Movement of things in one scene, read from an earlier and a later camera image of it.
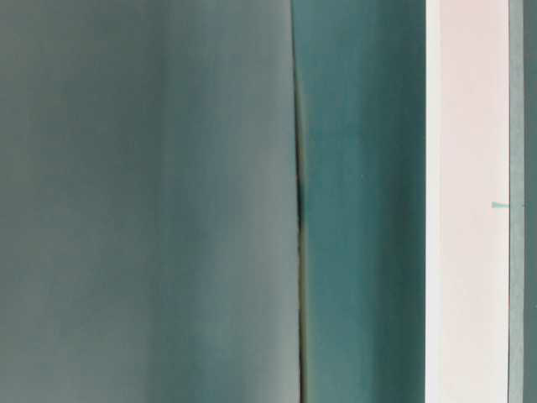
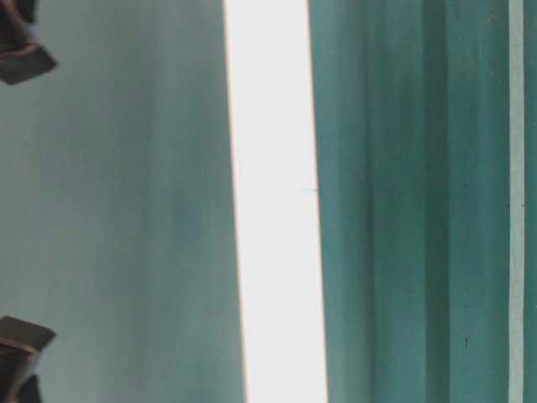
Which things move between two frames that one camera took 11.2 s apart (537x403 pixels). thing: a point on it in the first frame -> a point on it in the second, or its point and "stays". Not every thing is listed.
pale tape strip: x=516 y=201 stays
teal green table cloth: x=221 y=201 stays
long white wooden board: x=467 y=201 -> x=272 y=113
